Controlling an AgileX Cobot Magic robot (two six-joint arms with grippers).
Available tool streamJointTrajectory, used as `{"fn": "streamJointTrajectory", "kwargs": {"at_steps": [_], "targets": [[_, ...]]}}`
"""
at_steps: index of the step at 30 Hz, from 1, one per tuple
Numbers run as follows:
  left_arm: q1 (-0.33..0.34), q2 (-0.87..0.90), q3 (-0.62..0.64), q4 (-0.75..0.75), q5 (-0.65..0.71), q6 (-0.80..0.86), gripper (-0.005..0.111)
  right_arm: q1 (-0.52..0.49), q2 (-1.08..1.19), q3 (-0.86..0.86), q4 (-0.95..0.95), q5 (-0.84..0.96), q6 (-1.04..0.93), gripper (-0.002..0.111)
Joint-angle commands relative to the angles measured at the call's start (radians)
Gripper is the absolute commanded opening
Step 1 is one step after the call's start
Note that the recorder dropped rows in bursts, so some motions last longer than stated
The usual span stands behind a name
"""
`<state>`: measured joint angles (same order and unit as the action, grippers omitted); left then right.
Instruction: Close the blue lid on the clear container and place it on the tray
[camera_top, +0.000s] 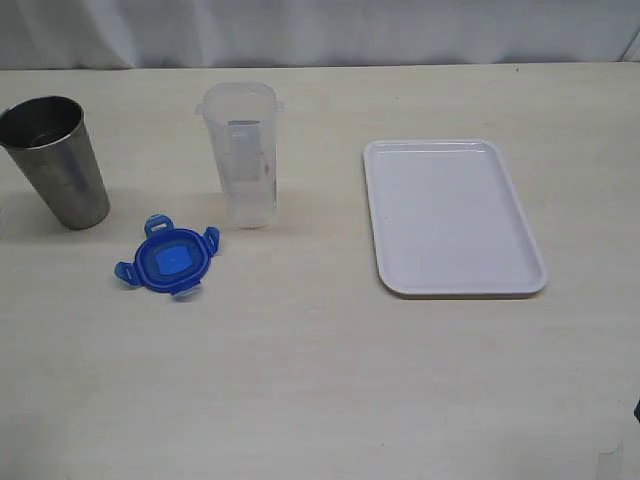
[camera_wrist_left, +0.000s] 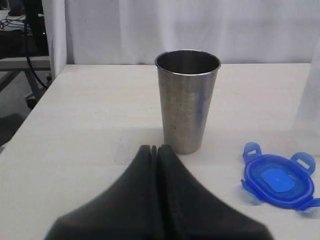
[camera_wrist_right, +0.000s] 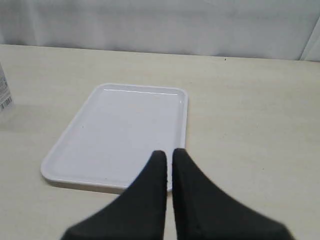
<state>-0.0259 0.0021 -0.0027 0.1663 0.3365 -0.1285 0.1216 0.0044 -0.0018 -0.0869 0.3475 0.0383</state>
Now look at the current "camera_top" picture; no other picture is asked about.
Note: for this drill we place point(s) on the clear tall plastic container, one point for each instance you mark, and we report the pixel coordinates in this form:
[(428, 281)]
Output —
[(241, 119)]

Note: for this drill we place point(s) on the stainless steel tumbler cup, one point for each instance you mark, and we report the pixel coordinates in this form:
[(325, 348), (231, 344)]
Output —
[(47, 139)]

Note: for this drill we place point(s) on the white rectangular plastic tray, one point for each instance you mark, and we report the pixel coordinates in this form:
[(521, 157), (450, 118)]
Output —
[(446, 221)]

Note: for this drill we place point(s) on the blue plastic lid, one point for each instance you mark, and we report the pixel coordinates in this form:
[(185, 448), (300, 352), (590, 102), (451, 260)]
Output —
[(170, 260)]

